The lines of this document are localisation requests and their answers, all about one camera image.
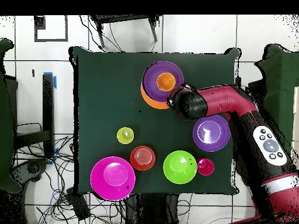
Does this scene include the large yellow-orange plastic bowl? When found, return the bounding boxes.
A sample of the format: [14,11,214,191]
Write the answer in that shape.
[140,82,171,110]

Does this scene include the purple plastic bowl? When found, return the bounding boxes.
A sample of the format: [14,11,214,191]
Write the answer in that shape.
[141,60,185,103]
[192,114,231,153]

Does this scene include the orange plastic cup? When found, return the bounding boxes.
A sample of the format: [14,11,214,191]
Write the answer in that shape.
[156,72,176,92]

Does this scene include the yellow plastic cup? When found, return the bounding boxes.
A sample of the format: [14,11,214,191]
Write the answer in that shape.
[116,127,135,145]

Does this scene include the red-orange plastic bowl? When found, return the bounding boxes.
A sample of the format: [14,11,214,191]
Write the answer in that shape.
[130,145,157,172]

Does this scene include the green plastic bowl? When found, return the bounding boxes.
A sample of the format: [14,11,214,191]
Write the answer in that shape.
[162,150,198,185]

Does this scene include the dark green table cloth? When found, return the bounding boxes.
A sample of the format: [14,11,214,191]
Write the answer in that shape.
[68,45,241,195]

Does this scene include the large pink plastic bowl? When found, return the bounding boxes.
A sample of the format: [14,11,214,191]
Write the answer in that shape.
[90,156,136,201]

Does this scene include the red plastic cup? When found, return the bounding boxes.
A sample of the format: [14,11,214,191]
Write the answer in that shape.
[196,157,215,176]

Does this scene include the black power adapter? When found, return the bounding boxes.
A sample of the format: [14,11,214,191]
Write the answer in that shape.
[65,188,91,221]

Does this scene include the black metal stand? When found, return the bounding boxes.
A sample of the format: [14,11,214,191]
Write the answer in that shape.
[89,15,162,48]

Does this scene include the black floor stand base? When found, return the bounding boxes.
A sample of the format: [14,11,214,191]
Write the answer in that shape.
[9,158,50,185]

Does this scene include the green cloth side table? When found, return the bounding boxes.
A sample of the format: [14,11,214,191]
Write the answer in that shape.
[0,38,22,194]
[253,43,299,145]

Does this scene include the white boxes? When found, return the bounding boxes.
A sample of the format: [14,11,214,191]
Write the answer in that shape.
[291,86,299,169]

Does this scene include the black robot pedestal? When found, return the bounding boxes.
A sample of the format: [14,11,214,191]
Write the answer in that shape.
[126,193,179,224]

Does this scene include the floor cable bundle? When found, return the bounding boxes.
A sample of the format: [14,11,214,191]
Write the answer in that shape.
[11,122,131,224]

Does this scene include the black table frame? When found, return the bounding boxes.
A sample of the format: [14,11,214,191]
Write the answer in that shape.
[233,76,265,99]
[4,72,57,159]

